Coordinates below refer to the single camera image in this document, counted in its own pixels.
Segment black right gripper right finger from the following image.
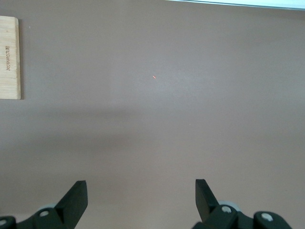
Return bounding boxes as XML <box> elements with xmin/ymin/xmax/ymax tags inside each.
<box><xmin>192</xmin><ymin>178</ymin><xmax>293</xmax><ymax>229</ymax></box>

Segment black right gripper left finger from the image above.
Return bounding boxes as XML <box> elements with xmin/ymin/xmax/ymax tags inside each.
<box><xmin>0</xmin><ymin>180</ymin><xmax>88</xmax><ymax>229</ymax></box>

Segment brown table mat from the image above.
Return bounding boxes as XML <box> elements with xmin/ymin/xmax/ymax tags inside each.
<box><xmin>0</xmin><ymin>0</ymin><xmax>305</xmax><ymax>229</ymax></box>

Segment bamboo cutting board with handle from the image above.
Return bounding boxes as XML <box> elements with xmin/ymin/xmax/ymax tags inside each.
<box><xmin>0</xmin><ymin>16</ymin><xmax>21</xmax><ymax>100</ymax></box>

